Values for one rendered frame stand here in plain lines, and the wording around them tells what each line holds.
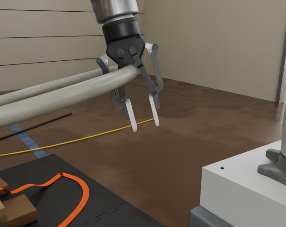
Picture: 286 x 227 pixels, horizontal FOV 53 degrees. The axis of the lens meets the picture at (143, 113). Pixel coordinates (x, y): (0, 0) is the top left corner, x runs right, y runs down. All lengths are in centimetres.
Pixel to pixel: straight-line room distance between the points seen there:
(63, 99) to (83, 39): 622
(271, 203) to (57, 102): 46
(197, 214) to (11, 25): 567
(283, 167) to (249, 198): 11
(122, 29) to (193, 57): 572
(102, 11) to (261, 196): 49
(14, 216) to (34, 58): 455
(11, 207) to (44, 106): 177
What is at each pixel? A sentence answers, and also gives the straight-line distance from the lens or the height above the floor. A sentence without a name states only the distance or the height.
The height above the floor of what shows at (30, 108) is 114.
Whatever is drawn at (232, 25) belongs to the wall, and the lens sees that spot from 567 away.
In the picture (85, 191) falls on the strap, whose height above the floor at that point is 2.
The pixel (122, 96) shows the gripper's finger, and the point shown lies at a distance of 62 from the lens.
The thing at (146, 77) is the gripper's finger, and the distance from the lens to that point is 61.
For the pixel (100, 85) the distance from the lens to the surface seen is 47.
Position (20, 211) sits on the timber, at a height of 9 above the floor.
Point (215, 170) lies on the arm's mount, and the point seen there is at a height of 91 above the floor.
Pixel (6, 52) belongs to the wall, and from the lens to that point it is 614.
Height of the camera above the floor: 125
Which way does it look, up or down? 17 degrees down
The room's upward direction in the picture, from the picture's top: straight up
